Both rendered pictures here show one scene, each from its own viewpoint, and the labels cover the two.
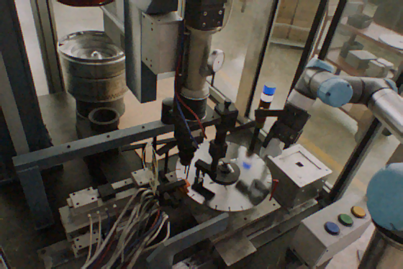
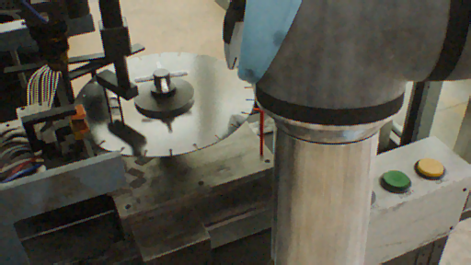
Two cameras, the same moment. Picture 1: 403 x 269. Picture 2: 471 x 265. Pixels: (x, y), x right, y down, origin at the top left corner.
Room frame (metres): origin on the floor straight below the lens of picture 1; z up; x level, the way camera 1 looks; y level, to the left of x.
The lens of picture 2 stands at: (0.05, -0.42, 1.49)
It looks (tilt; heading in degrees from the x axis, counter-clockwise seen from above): 39 degrees down; 14
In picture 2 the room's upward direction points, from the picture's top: 2 degrees counter-clockwise
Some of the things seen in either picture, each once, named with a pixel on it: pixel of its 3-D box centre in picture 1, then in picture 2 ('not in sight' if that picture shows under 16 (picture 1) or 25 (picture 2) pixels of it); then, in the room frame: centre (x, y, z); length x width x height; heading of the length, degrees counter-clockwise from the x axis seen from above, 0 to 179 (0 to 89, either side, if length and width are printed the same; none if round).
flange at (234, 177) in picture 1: (224, 169); (163, 91); (0.78, -0.10, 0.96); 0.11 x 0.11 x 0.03
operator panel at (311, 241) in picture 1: (333, 229); (383, 208); (0.71, -0.51, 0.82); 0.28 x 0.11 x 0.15; 128
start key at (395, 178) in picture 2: (345, 220); (395, 182); (0.70, -0.52, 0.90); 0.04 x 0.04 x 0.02
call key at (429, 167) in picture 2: (358, 212); (430, 169); (0.74, -0.57, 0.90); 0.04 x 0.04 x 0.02
